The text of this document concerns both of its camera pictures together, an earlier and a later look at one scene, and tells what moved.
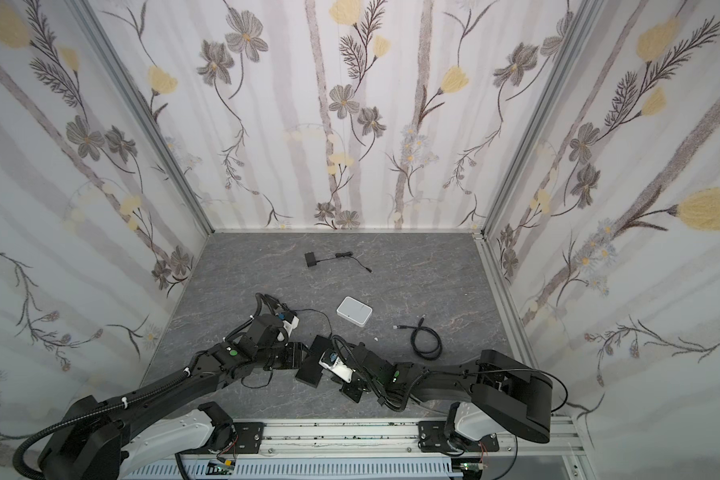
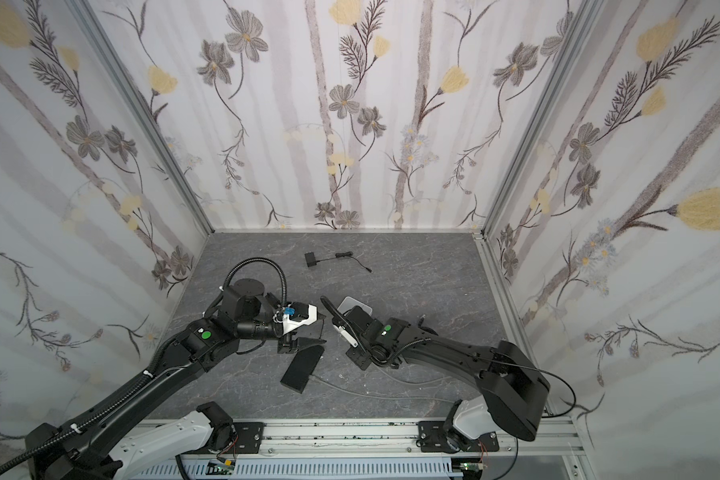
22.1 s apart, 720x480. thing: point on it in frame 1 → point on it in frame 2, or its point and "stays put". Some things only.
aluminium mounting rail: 389,437 stays put
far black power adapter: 311,259 stays put
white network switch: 354,311 stays put
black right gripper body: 357,372 → 356,335
